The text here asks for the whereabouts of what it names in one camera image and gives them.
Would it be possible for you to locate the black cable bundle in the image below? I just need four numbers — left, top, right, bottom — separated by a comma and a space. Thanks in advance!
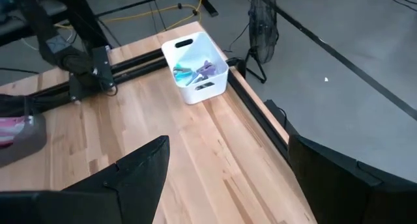
0, 93, 71, 118

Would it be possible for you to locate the grey translucent bin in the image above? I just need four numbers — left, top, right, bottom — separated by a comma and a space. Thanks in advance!
0, 114, 48, 168

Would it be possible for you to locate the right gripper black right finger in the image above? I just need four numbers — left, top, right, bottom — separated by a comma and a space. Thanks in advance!
287, 134, 417, 224

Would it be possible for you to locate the black aluminium table frame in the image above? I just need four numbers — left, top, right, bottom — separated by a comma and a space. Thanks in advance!
0, 48, 297, 163

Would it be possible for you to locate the white bin with staple removers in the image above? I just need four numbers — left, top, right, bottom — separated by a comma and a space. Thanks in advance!
161, 31, 230, 105

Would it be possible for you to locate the pale lilac staple remover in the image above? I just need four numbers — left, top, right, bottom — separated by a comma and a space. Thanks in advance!
195, 60, 218, 78

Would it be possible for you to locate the yellow floor cable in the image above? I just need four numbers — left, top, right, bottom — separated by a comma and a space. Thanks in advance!
55, 0, 205, 33

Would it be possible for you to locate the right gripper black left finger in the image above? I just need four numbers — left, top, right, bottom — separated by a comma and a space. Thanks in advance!
0, 135, 171, 224

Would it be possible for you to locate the pink stapler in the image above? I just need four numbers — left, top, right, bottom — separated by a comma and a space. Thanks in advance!
0, 116, 35, 149

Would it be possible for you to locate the black floor fan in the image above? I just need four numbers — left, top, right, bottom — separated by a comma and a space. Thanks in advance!
244, 0, 280, 85

